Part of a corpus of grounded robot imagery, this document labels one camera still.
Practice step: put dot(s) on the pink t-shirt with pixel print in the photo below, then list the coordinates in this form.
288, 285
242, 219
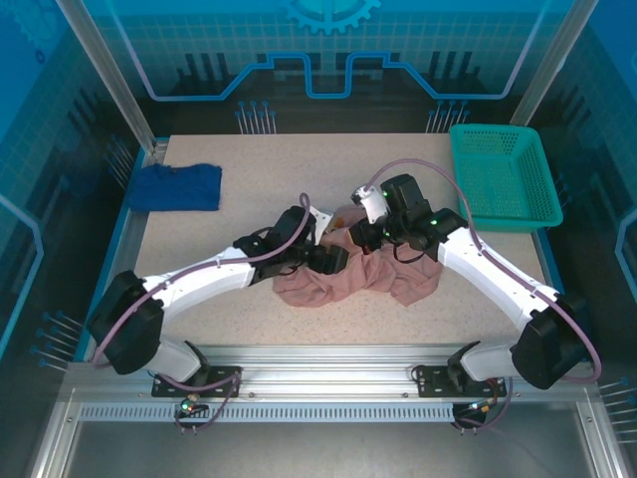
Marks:
348, 289

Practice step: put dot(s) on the metal lower tray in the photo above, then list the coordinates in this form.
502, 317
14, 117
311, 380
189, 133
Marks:
323, 453

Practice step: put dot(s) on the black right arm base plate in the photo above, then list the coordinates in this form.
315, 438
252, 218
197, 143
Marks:
438, 381

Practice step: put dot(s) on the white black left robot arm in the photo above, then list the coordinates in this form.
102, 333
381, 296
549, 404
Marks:
199, 284

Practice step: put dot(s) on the aluminium mounting rail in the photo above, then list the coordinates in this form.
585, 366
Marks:
323, 368

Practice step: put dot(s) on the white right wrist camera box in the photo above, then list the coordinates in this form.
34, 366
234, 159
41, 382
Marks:
370, 203

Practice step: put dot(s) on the small connector with lit LEDs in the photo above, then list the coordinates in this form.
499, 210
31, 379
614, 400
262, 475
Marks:
188, 406
480, 406

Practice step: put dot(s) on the folded blue cloth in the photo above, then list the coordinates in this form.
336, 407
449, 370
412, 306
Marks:
169, 186

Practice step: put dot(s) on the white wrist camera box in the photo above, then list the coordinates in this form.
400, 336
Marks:
370, 203
323, 220

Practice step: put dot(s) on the green plastic basket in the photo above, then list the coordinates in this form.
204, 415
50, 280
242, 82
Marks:
507, 184

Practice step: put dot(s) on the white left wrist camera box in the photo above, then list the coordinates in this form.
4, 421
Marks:
323, 220

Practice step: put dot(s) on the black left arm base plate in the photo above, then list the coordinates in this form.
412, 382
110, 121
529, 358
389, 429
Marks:
169, 386

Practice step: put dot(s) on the aluminium frame post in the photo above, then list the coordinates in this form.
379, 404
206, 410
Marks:
110, 74
552, 60

